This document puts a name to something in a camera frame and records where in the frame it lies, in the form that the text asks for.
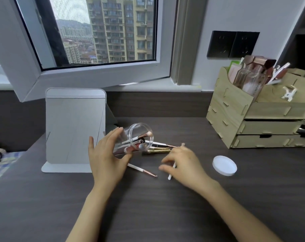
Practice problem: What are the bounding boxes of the person's left hand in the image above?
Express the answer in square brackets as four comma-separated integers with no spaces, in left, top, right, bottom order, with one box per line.
[88,127,133,190]

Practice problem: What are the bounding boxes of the person's right hand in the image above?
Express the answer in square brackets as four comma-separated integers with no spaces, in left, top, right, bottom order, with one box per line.
[159,146,217,196]

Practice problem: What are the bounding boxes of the white slim makeup brush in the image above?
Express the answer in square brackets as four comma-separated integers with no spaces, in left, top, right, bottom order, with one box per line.
[168,143,186,181]

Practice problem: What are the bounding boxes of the clear plastic jar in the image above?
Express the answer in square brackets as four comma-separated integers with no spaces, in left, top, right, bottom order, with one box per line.
[113,123,154,159]

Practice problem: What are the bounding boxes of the person's right forearm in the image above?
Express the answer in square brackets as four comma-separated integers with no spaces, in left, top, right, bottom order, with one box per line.
[202,179,284,242]

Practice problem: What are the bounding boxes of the person's left forearm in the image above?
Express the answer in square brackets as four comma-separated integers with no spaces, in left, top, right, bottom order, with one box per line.
[65,183,118,242]

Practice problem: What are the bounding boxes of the pink lip gloss tube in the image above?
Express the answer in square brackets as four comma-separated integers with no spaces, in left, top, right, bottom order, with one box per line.
[115,145,143,157]

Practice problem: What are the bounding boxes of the gold makeup tube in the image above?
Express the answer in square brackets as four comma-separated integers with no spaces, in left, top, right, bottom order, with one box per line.
[142,148,172,154]

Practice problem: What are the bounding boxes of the white brush rose gold ferrule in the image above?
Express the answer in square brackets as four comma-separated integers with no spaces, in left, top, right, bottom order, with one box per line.
[127,163,158,178]

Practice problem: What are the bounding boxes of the black makeup pencil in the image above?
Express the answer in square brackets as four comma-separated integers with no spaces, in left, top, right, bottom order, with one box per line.
[144,140,179,149]

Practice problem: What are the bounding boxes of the white tabletop mirror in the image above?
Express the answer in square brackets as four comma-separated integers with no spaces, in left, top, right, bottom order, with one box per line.
[41,88,118,174]

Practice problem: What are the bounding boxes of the white brush pink bristles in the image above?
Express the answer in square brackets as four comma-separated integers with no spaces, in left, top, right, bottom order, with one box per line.
[121,131,153,145]

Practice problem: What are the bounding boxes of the white round jar lid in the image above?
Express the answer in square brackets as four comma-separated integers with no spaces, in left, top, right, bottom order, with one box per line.
[212,155,238,177]

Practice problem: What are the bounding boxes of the wooden desk organizer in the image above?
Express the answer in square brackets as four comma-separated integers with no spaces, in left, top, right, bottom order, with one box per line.
[206,66,305,149]

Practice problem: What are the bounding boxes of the blue plaid cloth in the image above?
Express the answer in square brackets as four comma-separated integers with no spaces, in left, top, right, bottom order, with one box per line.
[0,151,25,186]

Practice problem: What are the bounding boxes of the white open window sash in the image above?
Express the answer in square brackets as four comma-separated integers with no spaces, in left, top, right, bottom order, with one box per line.
[0,0,179,103]

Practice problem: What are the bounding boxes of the green packet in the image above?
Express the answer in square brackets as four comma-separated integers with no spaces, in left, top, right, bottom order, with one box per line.
[228,60,242,83]

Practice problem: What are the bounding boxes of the clear glass perfume bottle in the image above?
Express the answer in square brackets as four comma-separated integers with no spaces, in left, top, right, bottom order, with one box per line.
[233,56,276,102]

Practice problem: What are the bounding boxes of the white hair claw clip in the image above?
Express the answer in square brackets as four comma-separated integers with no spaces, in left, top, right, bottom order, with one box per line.
[281,85,298,102]

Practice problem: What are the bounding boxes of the rose lip gloss tubes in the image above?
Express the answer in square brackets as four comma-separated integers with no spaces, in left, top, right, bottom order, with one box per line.
[266,62,291,85]

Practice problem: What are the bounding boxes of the grey window frame post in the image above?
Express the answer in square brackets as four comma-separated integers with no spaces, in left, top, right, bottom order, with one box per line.
[171,0,208,86]

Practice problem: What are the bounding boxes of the black wall socket panel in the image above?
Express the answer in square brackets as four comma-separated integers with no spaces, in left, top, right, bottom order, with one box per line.
[207,30,237,58]
[229,31,260,59]

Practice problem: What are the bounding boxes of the dark wall shelf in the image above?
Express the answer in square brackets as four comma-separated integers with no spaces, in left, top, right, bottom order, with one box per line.
[277,0,305,71]

